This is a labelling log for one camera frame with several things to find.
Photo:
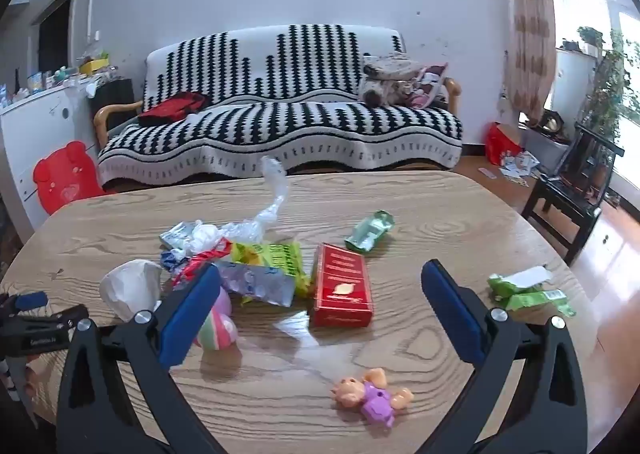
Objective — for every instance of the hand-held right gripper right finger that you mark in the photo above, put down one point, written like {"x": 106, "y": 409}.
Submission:
{"x": 452, "y": 314}

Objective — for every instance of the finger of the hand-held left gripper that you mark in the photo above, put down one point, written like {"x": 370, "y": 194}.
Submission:
{"x": 65, "y": 316}
{"x": 30, "y": 300}

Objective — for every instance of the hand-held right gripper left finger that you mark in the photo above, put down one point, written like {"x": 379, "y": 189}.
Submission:
{"x": 192, "y": 314}

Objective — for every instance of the pink green striped ball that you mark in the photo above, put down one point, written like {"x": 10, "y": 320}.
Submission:
{"x": 222, "y": 329}

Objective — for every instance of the red blue wrapper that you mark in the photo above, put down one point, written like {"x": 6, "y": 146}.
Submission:
{"x": 200, "y": 256}

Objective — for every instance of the green and white wrapper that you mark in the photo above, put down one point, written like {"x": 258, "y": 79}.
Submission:
{"x": 505, "y": 284}

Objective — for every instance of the white paper cup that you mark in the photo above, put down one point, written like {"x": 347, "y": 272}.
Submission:
{"x": 127, "y": 286}

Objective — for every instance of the blue silver wrapper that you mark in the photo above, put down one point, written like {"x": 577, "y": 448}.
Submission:
{"x": 260, "y": 284}

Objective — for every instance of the yellow green snack bag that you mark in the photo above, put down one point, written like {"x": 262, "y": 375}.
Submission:
{"x": 275, "y": 256}

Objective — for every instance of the red cardboard box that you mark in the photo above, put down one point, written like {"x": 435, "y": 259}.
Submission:
{"x": 342, "y": 289}

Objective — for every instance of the pink purple toy figure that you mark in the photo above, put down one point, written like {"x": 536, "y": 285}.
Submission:
{"x": 375, "y": 401}

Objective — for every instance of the clear plastic bag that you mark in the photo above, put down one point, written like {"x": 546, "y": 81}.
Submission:
{"x": 272, "y": 204}

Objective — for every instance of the red bear-shaped stool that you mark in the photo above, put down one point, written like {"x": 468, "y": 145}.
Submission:
{"x": 65, "y": 179}

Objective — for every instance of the dark wooden chair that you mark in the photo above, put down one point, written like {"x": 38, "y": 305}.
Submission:
{"x": 560, "y": 194}

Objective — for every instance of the scattered papers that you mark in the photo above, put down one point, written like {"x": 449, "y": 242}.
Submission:
{"x": 517, "y": 165}

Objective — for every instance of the red bag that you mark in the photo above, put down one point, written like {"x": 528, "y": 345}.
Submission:
{"x": 500, "y": 144}

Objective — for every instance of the red cloth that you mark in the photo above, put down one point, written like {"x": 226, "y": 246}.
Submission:
{"x": 172, "y": 107}

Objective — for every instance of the black white sofa blanket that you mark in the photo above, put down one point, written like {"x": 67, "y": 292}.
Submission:
{"x": 300, "y": 129}

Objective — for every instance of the dark mantel clock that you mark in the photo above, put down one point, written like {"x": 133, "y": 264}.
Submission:
{"x": 550, "y": 123}

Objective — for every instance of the row of small containers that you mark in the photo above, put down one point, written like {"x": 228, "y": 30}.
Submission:
{"x": 37, "y": 82}

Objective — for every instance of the black side cabinet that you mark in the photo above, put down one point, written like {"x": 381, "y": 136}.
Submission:
{"x": 112, "y": 94}

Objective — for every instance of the pink printed pillow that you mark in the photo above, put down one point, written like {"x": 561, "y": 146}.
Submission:
{"x": 430, "y": 84}

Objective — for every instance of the yellow box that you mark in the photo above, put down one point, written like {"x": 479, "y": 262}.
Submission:
{"x": 92, "y": 67}

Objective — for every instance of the white window cabinet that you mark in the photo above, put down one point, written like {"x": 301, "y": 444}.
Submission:
{"x": 575, "y": 84}

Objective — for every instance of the brown patterned curtain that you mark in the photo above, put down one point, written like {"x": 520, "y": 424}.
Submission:
{"x": 532, "y": 34}

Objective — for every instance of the wooden frame sofa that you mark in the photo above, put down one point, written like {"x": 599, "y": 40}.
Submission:
{"x": 117, "y": 109}

